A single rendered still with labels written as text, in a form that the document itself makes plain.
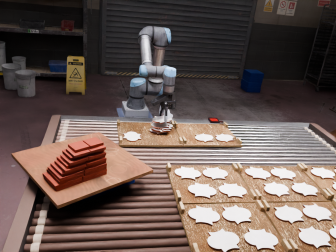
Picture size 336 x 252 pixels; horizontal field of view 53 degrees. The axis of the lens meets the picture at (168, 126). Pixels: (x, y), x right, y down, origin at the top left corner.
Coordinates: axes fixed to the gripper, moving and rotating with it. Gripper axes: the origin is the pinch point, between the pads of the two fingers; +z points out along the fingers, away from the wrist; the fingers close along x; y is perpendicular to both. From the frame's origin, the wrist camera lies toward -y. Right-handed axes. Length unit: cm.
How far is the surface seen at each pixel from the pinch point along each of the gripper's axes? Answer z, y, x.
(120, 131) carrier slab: 10.0, -27.1, 5.6
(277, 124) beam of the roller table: 12, 104, 4
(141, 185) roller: 11, -31, -56
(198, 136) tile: 8.9, 22.7, -12.5
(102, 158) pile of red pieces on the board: -10, -53, -60
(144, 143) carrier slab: 9.9, -16.3, -13.4
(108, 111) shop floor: 105, 26, 267
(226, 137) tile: 8.9, 42.5, -16.6
